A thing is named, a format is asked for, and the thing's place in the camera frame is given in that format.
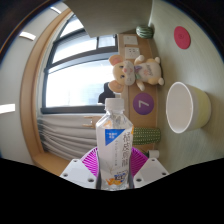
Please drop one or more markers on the yellow plush mouse toy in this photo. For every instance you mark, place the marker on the yellow plush mouse toy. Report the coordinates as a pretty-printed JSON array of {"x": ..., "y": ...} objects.
[{"x": 140, "y": 71}]

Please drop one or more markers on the dark-framed window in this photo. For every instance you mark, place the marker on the dark-framed window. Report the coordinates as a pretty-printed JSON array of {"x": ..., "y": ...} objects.
[{"x": 76, "y": 83}]

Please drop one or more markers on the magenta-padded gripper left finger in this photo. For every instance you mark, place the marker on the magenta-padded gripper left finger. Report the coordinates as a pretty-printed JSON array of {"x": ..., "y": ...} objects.
[{"x": 76, "y": 171}]

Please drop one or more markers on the clear white-capped drink bottle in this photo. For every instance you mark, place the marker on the clear white-capped drink bottle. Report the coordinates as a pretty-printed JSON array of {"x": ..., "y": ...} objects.
[{"x": 114, "y": 150}]

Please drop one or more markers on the round purple number sign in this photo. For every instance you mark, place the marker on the round purple number sign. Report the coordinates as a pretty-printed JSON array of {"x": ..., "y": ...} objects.
[{"x": 143, "y": 104}]

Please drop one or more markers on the tall green cactus figure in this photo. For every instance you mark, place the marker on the tall green cactus figure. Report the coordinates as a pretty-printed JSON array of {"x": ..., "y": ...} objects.
[{"x": 146, "y": 135}]

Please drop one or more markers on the small plant in white pot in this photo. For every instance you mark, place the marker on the small plant in white pot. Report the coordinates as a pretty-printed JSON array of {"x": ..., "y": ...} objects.
[{"x": 154, "y": 154}]

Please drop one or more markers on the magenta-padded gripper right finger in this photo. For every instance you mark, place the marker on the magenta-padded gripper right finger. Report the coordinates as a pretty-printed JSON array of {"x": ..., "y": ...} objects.
[{"x": 151, "y": 170}]

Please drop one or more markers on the ceiling lights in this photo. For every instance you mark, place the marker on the ceiling lights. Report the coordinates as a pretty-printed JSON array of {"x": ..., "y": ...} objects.
[{"x": 27, "y": 35}]

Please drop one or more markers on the round green cactus figure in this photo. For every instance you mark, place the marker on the round green cactus figure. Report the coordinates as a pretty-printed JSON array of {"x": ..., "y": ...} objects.
[{"x": 145, "y": 31}]

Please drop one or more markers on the pale yellow cup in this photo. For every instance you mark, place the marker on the pale yellow cup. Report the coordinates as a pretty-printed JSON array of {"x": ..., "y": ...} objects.
[{"x": 196, "y": 108}]

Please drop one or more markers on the grey curtain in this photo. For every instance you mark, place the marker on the grey curtain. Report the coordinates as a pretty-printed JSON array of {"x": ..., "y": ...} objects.
[{"x": 66, "y": 136}]

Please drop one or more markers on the black horse figure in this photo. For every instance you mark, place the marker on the black horse figure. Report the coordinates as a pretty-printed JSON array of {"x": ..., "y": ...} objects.
[{"x": 106, "y": 95}]

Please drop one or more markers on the grey-green desk partition panel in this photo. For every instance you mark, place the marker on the grey-green desk partition panel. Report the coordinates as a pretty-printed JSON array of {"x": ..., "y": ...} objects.
[{"x": 110, "y": 16}]

